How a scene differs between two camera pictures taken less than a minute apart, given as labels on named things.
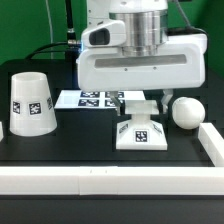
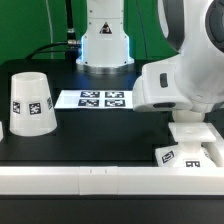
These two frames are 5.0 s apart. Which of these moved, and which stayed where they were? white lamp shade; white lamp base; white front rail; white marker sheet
Moved: white lamp base
Stayed: white front rail; white marker sheet; white lamp shade
